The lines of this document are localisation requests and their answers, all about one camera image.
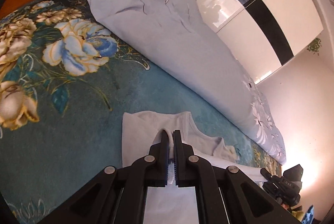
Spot light blue t-shirt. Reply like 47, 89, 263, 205
115, 111, 264, 223

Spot yellow and blue clothing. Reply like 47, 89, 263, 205
292, 205, 314, 224

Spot teal floral bed blanket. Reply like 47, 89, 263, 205
1, 0, 281, 223

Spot white wardrobe with black stripe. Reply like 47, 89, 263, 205
196, 0, 323, 83

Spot grey daisy print duvet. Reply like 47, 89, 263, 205
88, 0, 286, 163

